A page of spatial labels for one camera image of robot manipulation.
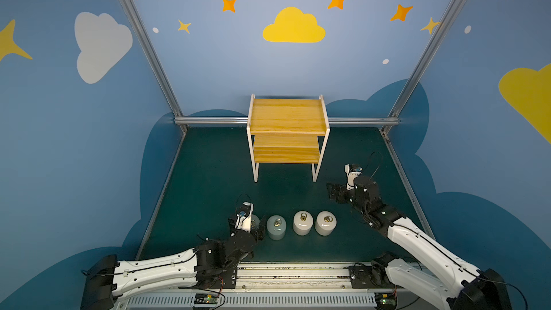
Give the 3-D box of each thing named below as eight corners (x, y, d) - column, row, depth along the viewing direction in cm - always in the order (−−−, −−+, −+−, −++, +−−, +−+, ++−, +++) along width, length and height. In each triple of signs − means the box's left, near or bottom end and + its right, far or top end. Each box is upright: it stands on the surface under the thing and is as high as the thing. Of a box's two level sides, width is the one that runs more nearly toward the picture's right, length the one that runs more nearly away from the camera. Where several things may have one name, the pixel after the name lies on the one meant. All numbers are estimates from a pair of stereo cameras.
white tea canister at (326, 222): (316, 235, 85) (319, 229, 79) (314, 218, 89) (317, 211, 83) (333, 235, 85) (338, 229, 79) (330, 218, 89) (334, 211, 83)
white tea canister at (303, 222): (293, 235, 85) (294, 228, 79) (292, 218, 90) (294, 210, 83) (311, 235, 85) (314, 228, 79) (309, 218, 90) (312, 210, 84)
